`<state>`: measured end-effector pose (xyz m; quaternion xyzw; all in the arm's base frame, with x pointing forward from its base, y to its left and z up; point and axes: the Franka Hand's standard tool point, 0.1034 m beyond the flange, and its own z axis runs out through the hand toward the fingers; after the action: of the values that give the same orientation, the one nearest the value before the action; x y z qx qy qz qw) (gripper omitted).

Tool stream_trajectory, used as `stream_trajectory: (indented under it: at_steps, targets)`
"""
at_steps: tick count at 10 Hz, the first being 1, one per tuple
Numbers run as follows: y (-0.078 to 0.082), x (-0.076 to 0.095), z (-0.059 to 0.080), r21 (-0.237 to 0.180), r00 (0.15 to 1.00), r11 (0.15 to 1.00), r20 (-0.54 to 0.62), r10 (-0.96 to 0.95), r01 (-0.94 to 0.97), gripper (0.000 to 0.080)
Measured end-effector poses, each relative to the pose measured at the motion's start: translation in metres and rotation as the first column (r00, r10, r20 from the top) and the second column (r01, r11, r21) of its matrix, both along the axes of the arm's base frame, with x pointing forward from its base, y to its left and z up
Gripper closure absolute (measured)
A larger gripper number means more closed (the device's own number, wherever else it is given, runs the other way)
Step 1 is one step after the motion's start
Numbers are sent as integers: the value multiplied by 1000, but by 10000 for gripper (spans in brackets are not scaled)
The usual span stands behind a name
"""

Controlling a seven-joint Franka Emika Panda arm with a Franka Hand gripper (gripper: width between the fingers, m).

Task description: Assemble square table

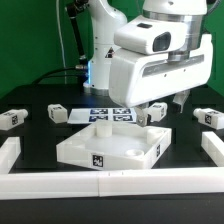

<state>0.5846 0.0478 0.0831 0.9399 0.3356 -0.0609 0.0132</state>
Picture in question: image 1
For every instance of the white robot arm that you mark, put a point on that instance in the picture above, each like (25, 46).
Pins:
(163, 51)

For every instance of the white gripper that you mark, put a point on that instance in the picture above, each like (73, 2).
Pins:
(136, 79)

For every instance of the white square table top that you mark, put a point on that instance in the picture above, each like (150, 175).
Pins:
(113, 145)

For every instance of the white marker sheet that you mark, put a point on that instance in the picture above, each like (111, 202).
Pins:
(90, 115)

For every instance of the white U-shaped fence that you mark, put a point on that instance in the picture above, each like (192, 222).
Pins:
(102, 183)

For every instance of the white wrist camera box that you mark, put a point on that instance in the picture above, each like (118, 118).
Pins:
(144, 36)

